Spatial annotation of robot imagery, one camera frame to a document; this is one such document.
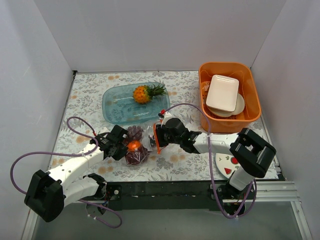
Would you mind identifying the purple fake grape bunch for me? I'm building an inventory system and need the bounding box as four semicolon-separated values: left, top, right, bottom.
124;125;150;166

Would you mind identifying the clear zip top bag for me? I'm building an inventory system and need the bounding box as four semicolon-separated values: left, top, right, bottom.
124;121;165;166

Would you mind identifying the fake pineapple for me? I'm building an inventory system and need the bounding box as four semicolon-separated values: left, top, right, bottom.
133;84;167;104

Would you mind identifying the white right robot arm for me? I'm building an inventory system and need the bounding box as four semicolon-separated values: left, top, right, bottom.
153;118;277;199

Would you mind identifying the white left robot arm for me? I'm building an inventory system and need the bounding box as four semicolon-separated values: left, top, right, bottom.
24;125;128;222

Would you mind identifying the fake orange fruit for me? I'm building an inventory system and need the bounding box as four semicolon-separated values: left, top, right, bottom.
127;140;141;152

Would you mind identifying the teal transparent plastic tray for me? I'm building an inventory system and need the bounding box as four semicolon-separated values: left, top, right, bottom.
102;82;171;125

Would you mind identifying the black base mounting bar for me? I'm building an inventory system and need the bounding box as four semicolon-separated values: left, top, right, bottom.
84;179;248;217

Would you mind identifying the watermelon pattern round plate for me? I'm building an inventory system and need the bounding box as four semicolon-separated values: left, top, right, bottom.
215;153;241;179

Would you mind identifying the white rectangular plate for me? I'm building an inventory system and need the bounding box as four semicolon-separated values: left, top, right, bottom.
205;74;239;112

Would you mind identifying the orange plastic basket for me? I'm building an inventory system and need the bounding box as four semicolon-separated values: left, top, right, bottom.
198;62;262;133

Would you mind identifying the cream round plate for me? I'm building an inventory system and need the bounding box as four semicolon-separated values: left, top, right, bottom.
207;93;245;118

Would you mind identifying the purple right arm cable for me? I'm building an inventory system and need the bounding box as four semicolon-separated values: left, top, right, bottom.
161;103;257;220

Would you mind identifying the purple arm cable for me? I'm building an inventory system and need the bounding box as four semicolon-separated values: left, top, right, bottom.
10;116;123;229
161;103;257;220

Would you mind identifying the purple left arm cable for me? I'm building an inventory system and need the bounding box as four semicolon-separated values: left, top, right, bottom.
10;116;123;229

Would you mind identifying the aluminium frame rail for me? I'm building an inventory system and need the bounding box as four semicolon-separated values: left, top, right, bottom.
249;181;313;240

